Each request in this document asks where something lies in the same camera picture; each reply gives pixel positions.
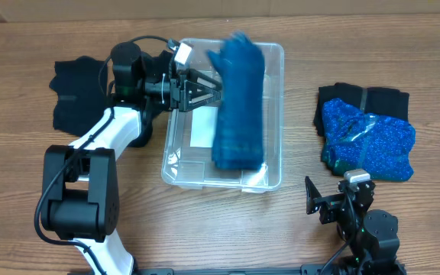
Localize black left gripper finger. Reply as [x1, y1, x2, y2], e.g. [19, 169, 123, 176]
[183, 90, 222, 112]
[186, 69, 222, 91]

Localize blue jeans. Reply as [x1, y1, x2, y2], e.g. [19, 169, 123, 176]
[207, 32, 265, 170]

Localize blue sparkly garment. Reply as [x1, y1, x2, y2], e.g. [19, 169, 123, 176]
[321, 99, 416, 182]

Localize black cloth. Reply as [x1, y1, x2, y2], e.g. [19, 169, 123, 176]
[313, 82, 409, 137]

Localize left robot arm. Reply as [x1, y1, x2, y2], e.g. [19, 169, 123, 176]
[34, 38, 222, 275]

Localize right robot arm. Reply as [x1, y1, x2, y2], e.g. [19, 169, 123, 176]
[301, 170, 406, 275]

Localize white label in bin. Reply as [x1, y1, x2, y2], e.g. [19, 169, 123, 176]
[190, 106, 218, 148]

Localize black folded sock right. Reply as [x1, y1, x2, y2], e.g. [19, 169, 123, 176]
[142, 50, 173, 79]

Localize black folded sock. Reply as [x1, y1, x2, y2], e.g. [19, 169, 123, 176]
[49, 56, 108, 137]
[142, 50, 173, 79]

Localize clear plastic storage bin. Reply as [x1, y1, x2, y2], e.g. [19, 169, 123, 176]
[161, 42, 284, 193]

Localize black folded sock left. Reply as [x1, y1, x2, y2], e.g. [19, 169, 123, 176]
[49, 56, 108, 137]

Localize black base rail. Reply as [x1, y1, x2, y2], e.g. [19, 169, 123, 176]
[131, 264, 335, 275]

